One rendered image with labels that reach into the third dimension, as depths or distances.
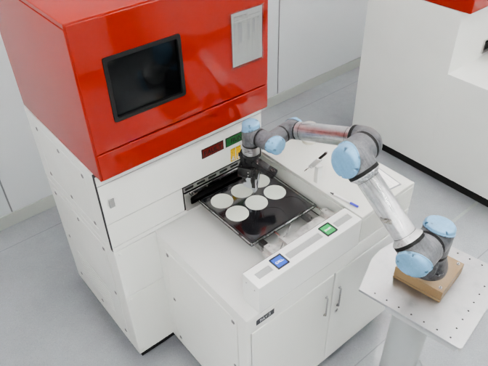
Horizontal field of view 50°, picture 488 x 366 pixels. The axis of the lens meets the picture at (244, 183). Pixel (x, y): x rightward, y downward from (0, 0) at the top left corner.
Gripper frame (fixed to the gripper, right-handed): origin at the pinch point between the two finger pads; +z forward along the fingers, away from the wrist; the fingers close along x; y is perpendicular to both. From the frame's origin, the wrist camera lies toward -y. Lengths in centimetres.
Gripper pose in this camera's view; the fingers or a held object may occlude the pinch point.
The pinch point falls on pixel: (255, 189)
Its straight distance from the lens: 231.4
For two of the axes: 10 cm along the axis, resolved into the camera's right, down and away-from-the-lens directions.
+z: 0.2, 7.8, 6.3
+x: -3.2, 6.0, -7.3
